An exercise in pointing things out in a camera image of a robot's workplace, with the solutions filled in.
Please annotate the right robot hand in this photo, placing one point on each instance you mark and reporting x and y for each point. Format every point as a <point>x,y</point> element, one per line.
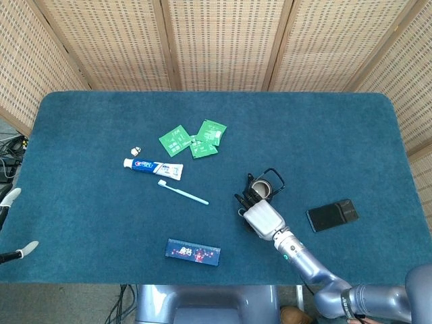
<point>265,217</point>

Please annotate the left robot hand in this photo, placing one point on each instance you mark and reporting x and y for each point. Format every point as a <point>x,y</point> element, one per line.
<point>10,197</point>

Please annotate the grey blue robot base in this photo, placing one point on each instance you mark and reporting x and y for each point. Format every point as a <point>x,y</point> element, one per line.
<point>206,305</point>

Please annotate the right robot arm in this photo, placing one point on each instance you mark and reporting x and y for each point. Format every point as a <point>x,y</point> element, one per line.
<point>314,270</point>

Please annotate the black teapot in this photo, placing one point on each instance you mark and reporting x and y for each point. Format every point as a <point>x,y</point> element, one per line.
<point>261,187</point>

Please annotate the black smartphone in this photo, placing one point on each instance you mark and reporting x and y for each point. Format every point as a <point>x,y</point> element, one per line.
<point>324,218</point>

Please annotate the dark blue printed box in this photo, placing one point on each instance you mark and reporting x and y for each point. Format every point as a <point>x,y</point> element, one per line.
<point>192,252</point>

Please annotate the light blue toothbrush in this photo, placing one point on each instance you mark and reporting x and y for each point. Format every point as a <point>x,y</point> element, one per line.
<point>184,193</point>

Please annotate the white table leg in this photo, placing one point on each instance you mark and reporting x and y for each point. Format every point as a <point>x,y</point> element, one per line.
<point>299,295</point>

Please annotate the green sachet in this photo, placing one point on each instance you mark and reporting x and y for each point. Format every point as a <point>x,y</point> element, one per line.
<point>202,149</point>
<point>212,132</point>
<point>175,140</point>

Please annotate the blue table cloth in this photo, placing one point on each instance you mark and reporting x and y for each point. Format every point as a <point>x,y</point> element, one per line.
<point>101,219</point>

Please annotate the brown shoe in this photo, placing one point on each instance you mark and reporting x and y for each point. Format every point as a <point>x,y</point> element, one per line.
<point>293,315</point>

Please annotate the blue white toothpaste tube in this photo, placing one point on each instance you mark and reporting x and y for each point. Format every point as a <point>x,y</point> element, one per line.
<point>158,167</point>

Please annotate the woven bamboo screen panel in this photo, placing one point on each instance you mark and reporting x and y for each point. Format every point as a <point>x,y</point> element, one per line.
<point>330,44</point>
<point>222,44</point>
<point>111,44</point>
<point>411,84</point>
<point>27,67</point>

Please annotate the small white cap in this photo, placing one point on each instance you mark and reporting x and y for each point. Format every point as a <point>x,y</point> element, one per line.
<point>136,150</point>

